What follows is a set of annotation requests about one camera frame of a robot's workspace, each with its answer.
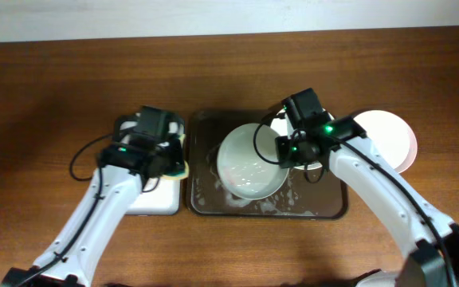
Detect green yellow sponge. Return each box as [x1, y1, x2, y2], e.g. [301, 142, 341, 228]
[162, 134, 190, 181]

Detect pale green plate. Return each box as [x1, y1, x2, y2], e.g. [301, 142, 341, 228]
[217, 124, 288, 200]

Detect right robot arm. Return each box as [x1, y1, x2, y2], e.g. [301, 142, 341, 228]
[276, 88, 459, 287]

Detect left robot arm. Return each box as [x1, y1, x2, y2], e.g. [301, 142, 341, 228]
[1, 106, 189, 286]

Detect cream white plate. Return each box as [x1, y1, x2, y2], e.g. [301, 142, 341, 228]
[269, 110, 335, 171]

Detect white soapy tray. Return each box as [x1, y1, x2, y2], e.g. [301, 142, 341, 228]
[112, 115, 186, 217]

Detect brown plastic tray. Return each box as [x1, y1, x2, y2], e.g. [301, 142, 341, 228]
[186, 109, 348, 220]

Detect pinkish white plate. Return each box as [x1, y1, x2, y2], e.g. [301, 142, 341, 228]
[354, 110, 418, 173]

